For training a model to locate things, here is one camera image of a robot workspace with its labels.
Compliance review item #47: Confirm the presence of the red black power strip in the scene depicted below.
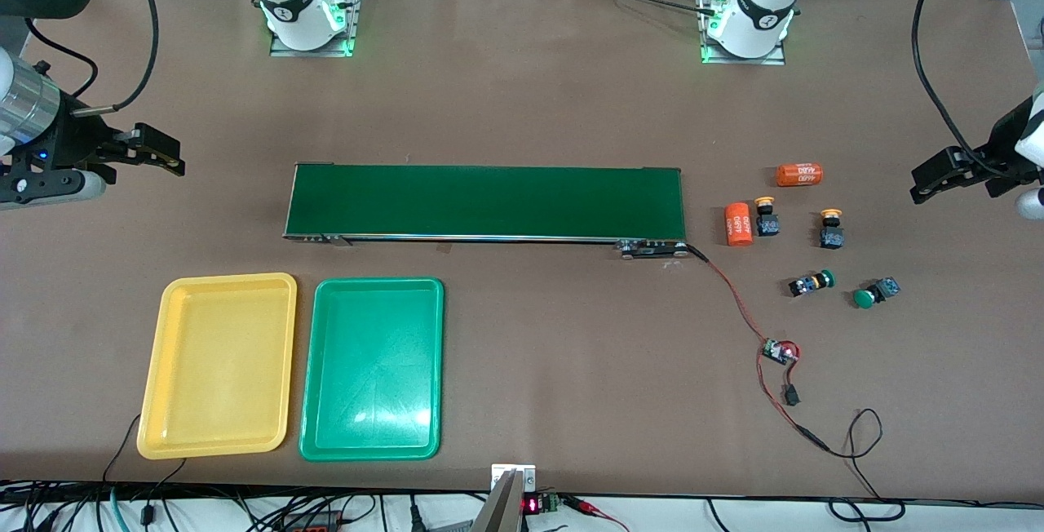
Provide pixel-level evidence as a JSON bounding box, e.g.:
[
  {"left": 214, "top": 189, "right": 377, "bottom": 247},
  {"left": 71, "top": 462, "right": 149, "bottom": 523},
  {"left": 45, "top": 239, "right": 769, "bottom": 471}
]
[{"left": 281, "top": 508, "right": 343, "bottom": 532}]

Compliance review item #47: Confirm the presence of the red clip lead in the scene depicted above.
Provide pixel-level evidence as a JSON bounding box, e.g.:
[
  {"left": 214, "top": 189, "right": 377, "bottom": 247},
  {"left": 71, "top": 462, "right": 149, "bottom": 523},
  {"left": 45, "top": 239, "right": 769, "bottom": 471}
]
[{"left": 563, "top": 495, "right": 633, "bottom": 532}]

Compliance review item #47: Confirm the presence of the yellow plastic tray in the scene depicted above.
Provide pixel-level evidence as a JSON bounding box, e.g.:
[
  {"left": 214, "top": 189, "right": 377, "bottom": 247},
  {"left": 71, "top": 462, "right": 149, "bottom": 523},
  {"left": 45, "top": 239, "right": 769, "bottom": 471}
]
[{"left": 136, "top": 273, "right": 299, "bottom": 461}]

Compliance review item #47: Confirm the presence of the orange cylindrical battery cell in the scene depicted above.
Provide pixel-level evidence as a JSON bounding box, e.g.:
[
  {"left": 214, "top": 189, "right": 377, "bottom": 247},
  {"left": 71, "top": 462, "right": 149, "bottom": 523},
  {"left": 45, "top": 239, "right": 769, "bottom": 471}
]
[
  {"left": 775, "top": 162, "right": 824, "bottom": 188},
  {"left": 725, "top": 202, "right": 753, "bottom": 247}
]

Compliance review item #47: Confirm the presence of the black looped cable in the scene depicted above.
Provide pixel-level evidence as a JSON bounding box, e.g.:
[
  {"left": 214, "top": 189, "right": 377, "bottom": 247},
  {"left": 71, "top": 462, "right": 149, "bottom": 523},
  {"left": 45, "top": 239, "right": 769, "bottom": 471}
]
[{"left": 828, "top": 498, "right": 906, "bottom": 523}]

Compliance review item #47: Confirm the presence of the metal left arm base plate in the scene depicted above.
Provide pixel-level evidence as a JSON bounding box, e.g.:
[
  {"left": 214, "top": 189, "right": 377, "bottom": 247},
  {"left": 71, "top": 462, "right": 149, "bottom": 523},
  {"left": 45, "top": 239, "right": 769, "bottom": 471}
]
[{"left": 700, "top": 0, "right": 788, "bottom": 66}]

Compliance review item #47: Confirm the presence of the green conveyor belt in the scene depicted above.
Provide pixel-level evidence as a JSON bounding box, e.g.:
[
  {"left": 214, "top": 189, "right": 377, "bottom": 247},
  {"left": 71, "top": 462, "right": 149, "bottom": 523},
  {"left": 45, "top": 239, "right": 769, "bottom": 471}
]
[{"left": 282, "top": 162, "right": 691, "bottom": 260}]

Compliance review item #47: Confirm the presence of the green plastic tray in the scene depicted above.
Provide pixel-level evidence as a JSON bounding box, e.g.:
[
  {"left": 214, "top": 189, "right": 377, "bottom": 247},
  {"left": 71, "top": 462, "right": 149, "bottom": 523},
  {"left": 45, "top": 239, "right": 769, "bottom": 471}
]
[{"left": 299, "top": 277, "right": 445, "bottom": 463}]

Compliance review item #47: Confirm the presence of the green push button switch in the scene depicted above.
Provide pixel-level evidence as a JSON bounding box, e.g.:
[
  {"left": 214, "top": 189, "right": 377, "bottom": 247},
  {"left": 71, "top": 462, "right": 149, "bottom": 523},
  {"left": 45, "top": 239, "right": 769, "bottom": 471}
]
[
  {"left": 788, "top": 269, "right": 837, "bottom": 298},
  {"left": 853, "top": 276, "right": 901, "bottom": 309}
]

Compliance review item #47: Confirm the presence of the thin black cable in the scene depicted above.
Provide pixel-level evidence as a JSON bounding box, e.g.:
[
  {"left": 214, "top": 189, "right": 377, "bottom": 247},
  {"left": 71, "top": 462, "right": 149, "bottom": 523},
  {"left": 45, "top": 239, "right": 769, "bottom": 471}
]
[{"left": 102, "top": 414, "right": 188, "bottom": 532}]

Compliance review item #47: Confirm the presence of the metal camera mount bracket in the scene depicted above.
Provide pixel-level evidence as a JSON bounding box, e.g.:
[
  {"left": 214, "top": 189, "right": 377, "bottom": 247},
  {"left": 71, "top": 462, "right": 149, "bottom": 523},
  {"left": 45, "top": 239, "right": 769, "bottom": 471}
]
[{"left": 471, "top": 464, "right": 537, "bottom": 532}]

